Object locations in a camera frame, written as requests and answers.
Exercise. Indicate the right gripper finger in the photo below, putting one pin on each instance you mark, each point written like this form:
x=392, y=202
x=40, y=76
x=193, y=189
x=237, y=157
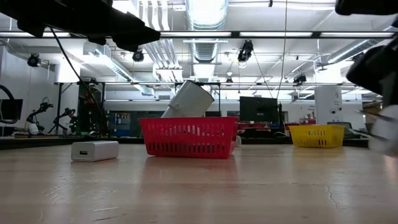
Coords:
x=391, y=90

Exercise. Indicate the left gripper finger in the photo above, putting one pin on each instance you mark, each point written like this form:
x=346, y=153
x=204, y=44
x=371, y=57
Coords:
x=136, y=32

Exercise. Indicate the yellow plastic basket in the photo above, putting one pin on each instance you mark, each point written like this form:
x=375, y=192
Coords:
x=317, y=137

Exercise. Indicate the white rectangular USB charger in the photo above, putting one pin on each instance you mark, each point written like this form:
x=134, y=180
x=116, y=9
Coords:
x=94, y=151

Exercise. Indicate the white cube charger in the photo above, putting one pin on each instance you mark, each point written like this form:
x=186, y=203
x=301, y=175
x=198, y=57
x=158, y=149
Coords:
x=238, y=141

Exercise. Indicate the black background robot arm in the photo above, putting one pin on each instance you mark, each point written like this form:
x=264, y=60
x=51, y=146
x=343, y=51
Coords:
x=38, y=112
x=66, y=113

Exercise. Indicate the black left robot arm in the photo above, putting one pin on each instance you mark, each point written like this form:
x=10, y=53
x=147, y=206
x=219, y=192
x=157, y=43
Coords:
x=21, y=12

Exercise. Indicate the black ceiling spotlight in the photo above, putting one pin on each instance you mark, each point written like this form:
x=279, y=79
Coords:
x=300, y=78
x=245, y=51
x=33, y=60
x=137, y=56
x=358, y=57

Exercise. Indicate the black monitor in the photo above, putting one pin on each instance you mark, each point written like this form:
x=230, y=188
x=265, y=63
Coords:
x=12, y=109
x=258, y=109

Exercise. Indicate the red plastic basket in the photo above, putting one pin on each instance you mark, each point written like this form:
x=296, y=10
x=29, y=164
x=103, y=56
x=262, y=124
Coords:
x=186, y=137

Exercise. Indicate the silver ventilation duct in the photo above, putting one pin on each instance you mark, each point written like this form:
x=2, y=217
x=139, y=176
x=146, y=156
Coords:
x=205, y=49

